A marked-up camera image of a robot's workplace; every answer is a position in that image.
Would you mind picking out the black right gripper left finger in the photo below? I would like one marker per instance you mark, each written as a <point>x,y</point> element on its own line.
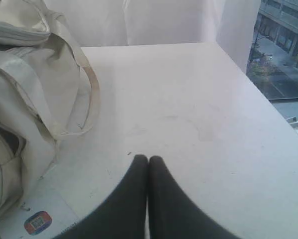
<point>123,214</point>

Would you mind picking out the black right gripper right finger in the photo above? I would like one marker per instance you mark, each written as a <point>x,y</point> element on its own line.
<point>172,214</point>

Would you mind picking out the cream fabric duffel bag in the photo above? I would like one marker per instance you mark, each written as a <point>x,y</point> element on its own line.
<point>48,93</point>

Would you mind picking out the white card with colourful logo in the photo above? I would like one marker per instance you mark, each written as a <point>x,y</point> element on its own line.
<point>44,216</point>

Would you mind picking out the white backdrop curtain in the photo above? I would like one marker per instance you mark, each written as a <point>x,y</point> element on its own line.
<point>229,23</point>

